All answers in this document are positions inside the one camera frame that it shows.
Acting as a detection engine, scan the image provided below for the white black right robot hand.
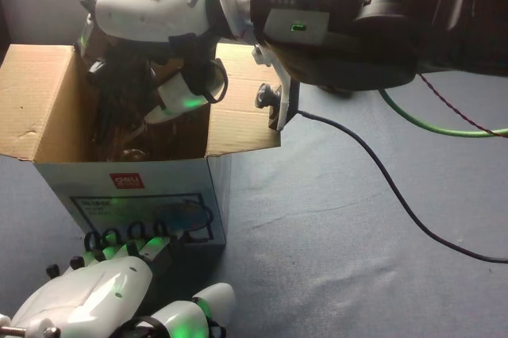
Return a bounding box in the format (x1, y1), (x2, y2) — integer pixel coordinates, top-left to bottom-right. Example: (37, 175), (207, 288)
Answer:
(79, 0), (230, 141)

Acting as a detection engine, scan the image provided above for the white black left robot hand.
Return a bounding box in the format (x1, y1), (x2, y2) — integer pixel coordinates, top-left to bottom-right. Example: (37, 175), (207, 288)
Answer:
(10, 226), (237, 338)

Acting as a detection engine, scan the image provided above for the brown spray bottle black nozzle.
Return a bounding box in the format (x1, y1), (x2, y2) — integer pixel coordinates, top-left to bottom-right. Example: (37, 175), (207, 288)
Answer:
(94, 56), (210, 163)

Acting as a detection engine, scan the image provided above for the open cardboard box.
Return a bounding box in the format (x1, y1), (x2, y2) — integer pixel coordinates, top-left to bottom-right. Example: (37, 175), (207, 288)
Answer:
(0, 42), (283, 246)

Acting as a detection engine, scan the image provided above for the grey table cloth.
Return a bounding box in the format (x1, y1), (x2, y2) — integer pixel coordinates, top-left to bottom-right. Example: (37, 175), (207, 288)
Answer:
(0, 0), (508, 338)

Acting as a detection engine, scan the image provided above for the wrist camera on white bracket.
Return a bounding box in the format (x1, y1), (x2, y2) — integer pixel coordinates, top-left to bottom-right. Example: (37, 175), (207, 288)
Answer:
(252, 42), (302, 133)

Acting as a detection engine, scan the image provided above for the dark blue cable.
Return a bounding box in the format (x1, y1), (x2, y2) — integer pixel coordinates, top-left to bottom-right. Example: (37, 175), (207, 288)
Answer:
(297, 110), (508, 264)

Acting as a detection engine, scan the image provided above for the green cable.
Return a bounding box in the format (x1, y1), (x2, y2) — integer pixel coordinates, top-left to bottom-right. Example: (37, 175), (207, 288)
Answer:
(379, 88), (508, 139)

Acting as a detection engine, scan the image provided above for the red twisted cable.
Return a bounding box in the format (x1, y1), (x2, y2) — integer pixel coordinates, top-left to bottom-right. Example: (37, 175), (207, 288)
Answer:
(416, 71), (499, 135)

